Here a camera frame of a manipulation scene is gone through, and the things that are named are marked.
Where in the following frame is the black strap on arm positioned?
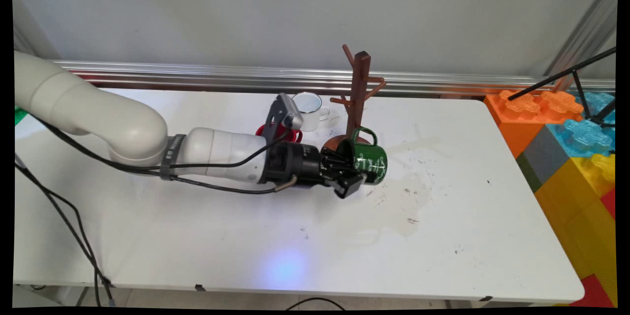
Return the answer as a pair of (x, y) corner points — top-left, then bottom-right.
(159, 134), (187, 181)

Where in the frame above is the red mug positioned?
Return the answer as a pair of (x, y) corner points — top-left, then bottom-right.
(255, 123), (303, 144)

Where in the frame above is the orange toy block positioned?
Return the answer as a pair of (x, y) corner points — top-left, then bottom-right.
(484, 90), (584, 159)

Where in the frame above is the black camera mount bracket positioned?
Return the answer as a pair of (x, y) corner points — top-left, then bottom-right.
(261, 96), (286, 146)

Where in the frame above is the large yellow toy block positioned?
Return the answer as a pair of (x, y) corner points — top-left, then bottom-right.
(534, 153), (617, 307)

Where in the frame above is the black tripod stand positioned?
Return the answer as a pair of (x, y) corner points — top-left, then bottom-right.
(507, 48), (617, 127)

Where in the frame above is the green toy block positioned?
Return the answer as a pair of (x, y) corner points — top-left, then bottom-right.
(516, 154), (542, 193)

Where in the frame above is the black cable with metal plug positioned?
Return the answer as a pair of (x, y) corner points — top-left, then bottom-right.
(162, 172), (299, 195)

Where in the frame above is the aluminium rail along wall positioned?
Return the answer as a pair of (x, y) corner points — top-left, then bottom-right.
(54, 61), (616, 98)

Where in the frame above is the black camera cable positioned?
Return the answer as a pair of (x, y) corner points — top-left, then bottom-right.
(30, 117), (293, 174)

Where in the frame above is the black hanging cable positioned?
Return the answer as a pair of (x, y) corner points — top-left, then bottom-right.
(15, 153), (115, 307)
(15, 163), (101, 307)

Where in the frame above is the green enamel mug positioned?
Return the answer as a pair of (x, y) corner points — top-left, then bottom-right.
(336, 127), (388, 186)

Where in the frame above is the brown wooden mug tree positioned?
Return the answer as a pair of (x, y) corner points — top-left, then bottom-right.
(321, 44), (387, 153)

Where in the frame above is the translucent blue toy block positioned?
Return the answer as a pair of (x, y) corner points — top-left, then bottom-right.
(546, 91), (616, 158)

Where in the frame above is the black floor cable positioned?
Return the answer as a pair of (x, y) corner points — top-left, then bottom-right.
(285, 297), (345, 311)

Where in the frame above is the red toy block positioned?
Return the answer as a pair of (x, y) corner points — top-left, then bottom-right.
(570, 275), (616, 308)

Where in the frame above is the grey toy block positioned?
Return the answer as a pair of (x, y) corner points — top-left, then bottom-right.
(522, 126), (571, 186)

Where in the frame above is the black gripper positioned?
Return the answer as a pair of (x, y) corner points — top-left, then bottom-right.
(260, 143), (367, 199)

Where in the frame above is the white enamel mug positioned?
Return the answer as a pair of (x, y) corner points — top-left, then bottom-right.
(292, 92), (331, 132)

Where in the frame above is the aluminium upright post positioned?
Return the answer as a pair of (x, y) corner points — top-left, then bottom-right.
(544, 0), (619, 92)

